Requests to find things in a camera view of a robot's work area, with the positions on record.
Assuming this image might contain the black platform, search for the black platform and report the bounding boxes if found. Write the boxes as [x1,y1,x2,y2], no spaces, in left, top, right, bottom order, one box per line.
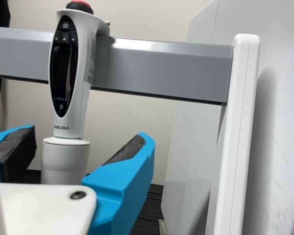
[19,168,165,235]

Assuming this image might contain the pipette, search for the pipette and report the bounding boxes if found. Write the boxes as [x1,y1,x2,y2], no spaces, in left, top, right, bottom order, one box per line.
[40,0,111,186]

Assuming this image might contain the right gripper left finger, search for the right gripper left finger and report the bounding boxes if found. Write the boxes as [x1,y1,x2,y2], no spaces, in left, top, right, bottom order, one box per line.
[0,124,38,184]

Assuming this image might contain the white box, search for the white box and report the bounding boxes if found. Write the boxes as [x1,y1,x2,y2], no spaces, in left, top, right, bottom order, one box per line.
[160,0,294,235]

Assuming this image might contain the white pipette stand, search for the white pipette stand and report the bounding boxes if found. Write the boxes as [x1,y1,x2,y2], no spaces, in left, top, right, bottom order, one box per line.
[0,18,261,235]

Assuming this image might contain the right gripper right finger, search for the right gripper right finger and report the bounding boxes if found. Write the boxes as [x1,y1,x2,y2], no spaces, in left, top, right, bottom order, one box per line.
[81,132,156,235]

